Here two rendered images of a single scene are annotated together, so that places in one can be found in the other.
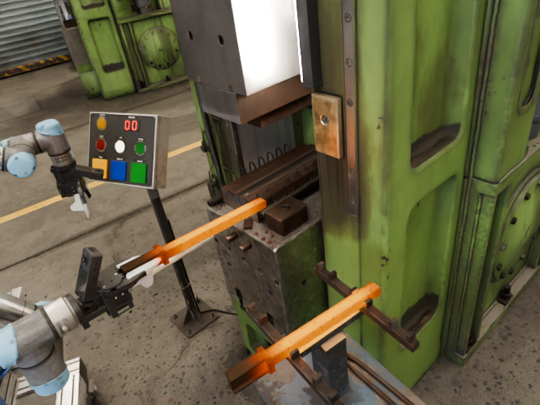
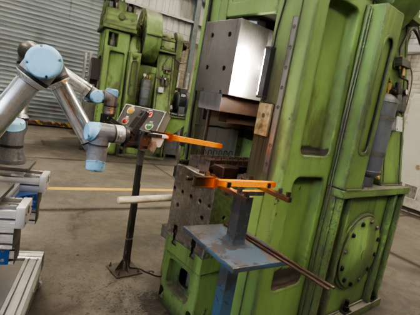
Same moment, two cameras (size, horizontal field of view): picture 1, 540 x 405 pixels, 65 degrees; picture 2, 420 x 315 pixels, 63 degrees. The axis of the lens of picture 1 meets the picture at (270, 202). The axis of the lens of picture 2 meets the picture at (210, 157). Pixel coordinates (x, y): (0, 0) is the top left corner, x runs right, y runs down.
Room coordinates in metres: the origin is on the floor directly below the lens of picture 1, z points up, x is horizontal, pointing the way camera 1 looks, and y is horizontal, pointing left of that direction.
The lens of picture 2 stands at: (-0.77, 0.17, 1.31)
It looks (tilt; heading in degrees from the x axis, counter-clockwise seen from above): 9 degrees down; 356
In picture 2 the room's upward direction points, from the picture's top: 10 degrees clockwise
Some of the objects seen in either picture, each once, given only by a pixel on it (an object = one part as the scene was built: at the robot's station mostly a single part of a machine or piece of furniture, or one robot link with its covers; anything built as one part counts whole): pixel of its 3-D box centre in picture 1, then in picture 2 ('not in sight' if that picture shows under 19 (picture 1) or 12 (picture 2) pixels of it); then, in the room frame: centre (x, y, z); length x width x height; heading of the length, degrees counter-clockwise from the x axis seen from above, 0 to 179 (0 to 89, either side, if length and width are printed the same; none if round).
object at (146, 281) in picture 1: (146, 276); (159, 140); (0.75, 0.31, 1.11); 0.09 x 0.03 x 0.06; 124
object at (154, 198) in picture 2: (186, 248); (149, 199); (1.45, 0.38, 0.62); 0.44 x 0.05 x 0.05; 127
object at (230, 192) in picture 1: (283, 177); (225, 162); (1.36, -0.06, 0.96); 0.42 x 0.20 x 0.09; 127
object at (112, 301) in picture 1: (100, 297); (135, 138); (0.70, 0.40, 1.11); 0.12 x 0.08 x 0.09; 127
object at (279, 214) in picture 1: (287, 215); (225, 171); (1.12, -0.05, 0.95); 0.12 x 0.08 x 0.06; 127
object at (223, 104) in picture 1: (270, 81); (235, 105); (1.36, -0.06, 1.32); 0.42 x 0.20 x 0.10; 127
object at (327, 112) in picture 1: (327, 125); (263, 119); (1.06, -0.19, 1.27); 0.09 x 0.02 x 0.17; 37
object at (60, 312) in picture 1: (63, 316); (119, 134); (0.65, 0.47, 1.12); 0.08 x 0.05 x 0.08; 37
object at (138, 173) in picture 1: (139, 173); not in sight; (1.47, 0.48, 1.01); 0.07 x 0.05 x 0.07; 62
